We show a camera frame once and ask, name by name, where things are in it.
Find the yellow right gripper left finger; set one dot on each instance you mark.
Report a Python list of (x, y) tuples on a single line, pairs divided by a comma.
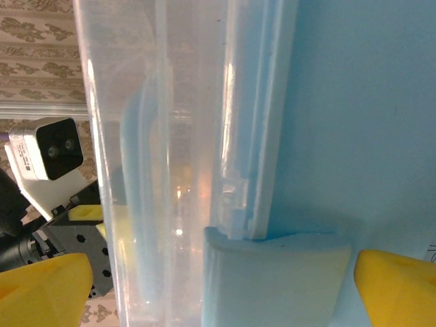
[(41, 293)]

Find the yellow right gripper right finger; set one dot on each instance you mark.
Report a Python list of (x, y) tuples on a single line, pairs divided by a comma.
[(402, 293)]

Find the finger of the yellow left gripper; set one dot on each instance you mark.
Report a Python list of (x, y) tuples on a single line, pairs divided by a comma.
[(85, 212), (101, 230)]

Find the clear tool box lid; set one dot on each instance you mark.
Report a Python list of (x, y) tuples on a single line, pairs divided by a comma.
[(170, 102)]

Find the light blue tool box base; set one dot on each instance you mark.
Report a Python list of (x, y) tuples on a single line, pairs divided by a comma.
[(357, 102)]

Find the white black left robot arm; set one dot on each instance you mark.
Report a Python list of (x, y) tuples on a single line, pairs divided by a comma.
[(12, 204)]

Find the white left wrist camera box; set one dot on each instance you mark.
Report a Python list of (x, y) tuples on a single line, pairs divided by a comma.
[(41, 156)]

